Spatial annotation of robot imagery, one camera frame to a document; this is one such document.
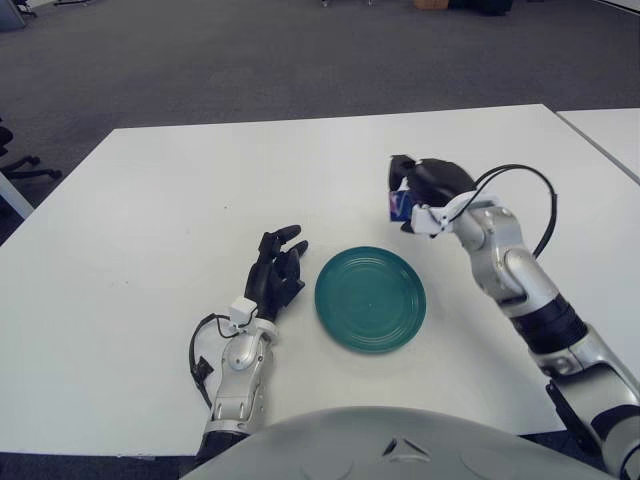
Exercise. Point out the black bulky background object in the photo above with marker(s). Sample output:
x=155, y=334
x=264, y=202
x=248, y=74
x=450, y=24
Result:
x=480, y=5

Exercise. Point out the purple blue gum pack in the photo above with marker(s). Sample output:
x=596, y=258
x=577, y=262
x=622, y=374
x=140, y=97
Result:
x=399, y=205

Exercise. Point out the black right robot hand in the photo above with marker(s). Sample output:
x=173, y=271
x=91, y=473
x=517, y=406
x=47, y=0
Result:
x=440, y=180

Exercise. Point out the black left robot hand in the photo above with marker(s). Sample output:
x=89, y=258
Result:
x=267, y=282

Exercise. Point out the grey robot torso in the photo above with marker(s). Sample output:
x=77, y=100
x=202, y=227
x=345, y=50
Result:
x=395, y=450

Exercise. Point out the green round plate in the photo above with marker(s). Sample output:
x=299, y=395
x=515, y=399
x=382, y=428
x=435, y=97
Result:
x=370, y=300

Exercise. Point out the brown cardboard box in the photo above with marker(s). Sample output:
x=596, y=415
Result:
x=430, y=3

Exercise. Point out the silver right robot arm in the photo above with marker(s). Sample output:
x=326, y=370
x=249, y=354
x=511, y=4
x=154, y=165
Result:
x=520, y=270

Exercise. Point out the black office chair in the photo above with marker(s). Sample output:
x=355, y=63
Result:
x=22, y=172

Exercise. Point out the white neighbouring table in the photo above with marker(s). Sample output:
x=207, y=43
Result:
x=610, y=132

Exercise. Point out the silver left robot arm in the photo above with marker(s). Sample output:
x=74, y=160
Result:
x=240, y=370

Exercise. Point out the white desk with leg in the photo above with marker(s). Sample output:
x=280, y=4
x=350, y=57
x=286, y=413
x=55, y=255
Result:
x=15, y=197

